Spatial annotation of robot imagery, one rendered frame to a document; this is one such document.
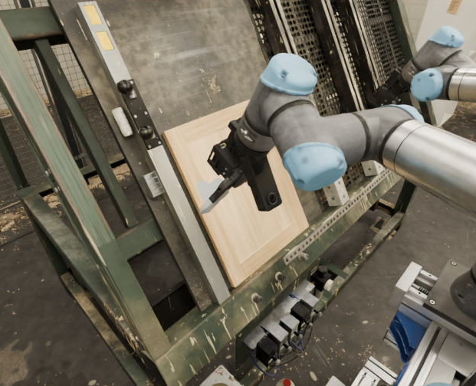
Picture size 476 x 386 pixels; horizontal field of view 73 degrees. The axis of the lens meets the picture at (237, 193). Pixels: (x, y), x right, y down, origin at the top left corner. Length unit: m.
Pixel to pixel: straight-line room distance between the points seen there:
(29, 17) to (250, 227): 0.89
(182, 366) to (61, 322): 1.41
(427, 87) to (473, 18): 3.75
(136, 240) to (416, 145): 0.80
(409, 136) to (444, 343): 0.76
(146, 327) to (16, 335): 1.55
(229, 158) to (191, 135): 0.47
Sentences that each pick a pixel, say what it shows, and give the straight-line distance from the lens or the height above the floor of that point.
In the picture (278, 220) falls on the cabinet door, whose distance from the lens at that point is 1.26.
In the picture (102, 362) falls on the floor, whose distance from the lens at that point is 2.14.
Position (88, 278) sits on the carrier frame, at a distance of 1.42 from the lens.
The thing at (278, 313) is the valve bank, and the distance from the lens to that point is 1.28.
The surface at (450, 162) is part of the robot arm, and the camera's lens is 0.43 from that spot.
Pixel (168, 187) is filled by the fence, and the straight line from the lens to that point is 0.98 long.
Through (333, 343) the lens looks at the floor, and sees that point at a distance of 2.13.
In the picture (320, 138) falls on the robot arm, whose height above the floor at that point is 1.61.
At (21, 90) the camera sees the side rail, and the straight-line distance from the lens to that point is 0.93.
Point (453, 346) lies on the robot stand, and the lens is 1.13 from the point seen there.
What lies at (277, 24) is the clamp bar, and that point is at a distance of 1.43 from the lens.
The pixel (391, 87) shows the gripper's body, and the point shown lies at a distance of 1.17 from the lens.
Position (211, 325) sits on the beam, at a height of 0.88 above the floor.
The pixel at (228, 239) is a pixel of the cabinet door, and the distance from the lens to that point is 1.11.
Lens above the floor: 1.80
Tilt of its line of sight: 36 degrees down
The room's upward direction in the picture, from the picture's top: straight up
